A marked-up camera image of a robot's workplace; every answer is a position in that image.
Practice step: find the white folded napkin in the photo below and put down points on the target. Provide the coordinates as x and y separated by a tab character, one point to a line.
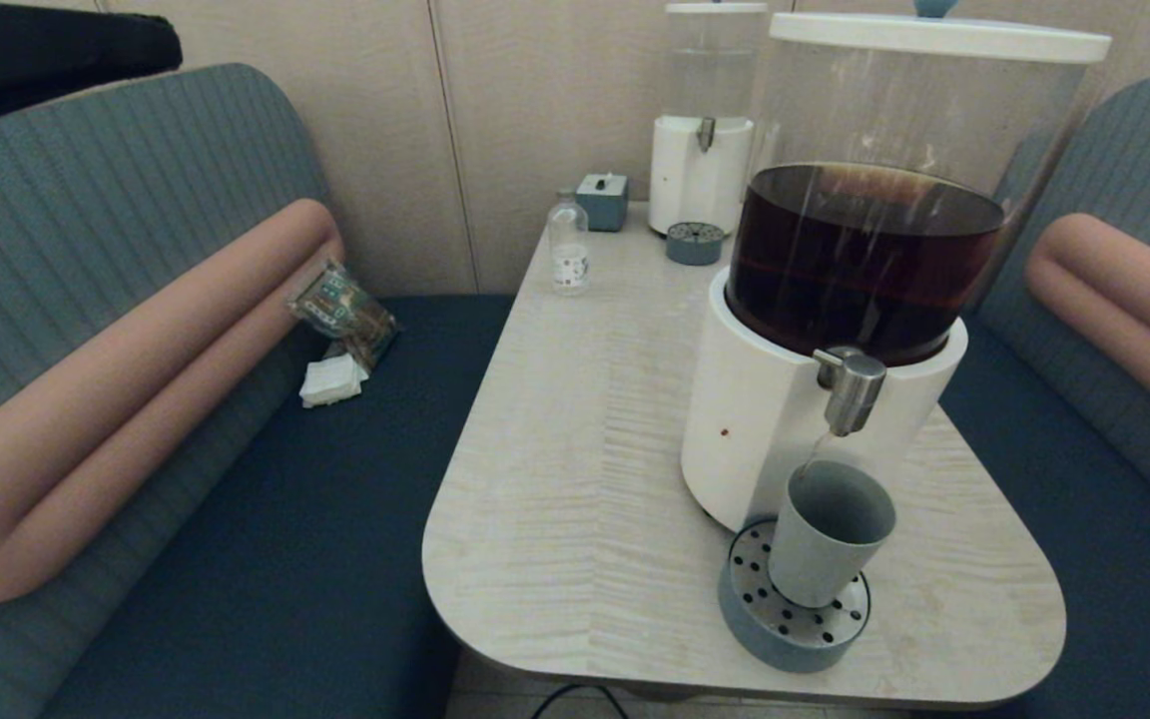
332	379

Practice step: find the large blue-grey drip tray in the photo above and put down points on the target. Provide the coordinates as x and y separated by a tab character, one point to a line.
765	634

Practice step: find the clear plastic bottle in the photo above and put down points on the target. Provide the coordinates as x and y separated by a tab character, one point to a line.
568	260

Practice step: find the blue-grey tissue box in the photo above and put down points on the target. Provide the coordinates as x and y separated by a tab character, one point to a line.
602	203

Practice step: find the small white water dispenser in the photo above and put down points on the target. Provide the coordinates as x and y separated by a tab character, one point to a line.
695	180

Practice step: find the small blue-grey drip tray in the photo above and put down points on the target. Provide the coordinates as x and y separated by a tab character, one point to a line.
695	243

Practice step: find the large white tea dispenser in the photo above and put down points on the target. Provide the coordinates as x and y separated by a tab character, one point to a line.
765	409

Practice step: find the grey plastic cup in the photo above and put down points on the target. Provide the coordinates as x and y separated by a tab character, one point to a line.
825	539

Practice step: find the silver dispenser tap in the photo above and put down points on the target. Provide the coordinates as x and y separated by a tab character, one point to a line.
853	389

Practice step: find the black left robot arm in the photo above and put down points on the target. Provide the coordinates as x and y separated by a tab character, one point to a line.
26	60

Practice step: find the transparent snack packet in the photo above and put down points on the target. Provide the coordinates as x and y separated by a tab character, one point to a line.
340	305

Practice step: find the pink bolster cushion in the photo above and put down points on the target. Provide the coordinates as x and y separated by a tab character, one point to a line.
1124	290
136	399

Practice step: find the teal upholstered bench sofa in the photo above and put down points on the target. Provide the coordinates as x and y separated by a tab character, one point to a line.
1134	150
86	250

